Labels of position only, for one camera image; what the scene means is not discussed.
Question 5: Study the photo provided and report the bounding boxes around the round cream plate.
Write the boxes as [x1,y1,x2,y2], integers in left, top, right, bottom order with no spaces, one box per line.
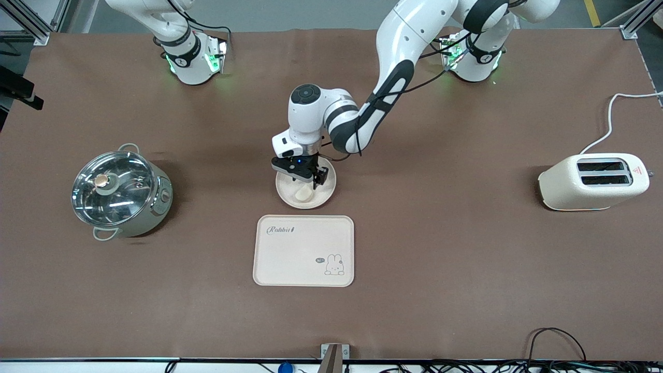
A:
[276,155,337,210]

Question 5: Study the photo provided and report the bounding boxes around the cream rabbit print tray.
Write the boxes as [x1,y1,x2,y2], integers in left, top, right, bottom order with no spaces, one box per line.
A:
[253,215,355,287]

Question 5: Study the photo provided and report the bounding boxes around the glass pot lid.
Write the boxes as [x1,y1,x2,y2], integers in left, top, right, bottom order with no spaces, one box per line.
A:
[71,151,157,227]

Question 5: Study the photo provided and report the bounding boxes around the pale green electric pot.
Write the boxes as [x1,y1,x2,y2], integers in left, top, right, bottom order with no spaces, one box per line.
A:
[71,144,174,242]

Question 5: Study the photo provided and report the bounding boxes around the cream two-slot toaster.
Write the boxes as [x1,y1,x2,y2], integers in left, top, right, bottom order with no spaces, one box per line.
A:
[538,153,654,211]

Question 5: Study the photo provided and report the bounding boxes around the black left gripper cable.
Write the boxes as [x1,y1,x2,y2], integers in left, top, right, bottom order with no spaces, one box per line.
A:
[317,36,469,162]

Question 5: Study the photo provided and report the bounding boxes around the aluminium frame profile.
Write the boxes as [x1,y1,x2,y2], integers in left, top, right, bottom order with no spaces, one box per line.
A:
[619,0,663,39]
[0,0,52,46]

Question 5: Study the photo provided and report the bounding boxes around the metal bracket with post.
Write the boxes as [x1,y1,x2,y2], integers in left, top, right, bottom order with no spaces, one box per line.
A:
[317,343,351,373]

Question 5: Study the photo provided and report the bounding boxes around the black cable bundle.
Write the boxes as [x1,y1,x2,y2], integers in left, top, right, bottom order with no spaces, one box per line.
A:
[378,360,663,373]

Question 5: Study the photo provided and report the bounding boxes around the looped black cable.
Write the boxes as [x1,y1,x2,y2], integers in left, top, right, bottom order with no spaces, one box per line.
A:
[527,327,587,363]

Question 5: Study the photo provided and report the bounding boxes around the white toaster cable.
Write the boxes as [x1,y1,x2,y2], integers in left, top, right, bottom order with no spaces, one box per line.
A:
[580,92,663,155]

